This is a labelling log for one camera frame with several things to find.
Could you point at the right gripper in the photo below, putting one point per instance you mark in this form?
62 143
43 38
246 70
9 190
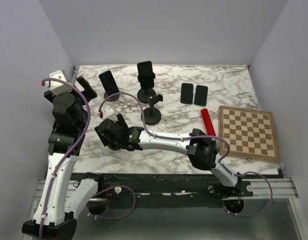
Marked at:
121 122

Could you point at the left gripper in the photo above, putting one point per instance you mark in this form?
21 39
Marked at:
88 92

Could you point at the black clamp stand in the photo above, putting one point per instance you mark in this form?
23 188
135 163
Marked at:
152 115

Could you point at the black phone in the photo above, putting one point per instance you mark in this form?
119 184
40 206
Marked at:
145 74
109 83
186 93

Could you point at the teal phone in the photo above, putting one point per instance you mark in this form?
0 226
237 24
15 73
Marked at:
201 95

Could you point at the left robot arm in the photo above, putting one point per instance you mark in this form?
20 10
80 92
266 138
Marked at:
56 215

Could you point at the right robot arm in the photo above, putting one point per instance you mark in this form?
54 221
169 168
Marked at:
198 147

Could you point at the back centre black stand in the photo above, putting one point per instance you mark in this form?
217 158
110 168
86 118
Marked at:
144 95

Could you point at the red cylinder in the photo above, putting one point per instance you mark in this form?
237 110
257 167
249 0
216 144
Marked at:
207 122

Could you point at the wooden chessboard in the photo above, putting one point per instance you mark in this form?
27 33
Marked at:
251 134

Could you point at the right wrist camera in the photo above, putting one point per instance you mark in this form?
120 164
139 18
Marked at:
108 113

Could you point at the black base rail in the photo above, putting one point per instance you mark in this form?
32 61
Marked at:
157 191

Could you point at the aluminium frame rail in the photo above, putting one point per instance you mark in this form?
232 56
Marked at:
269 187

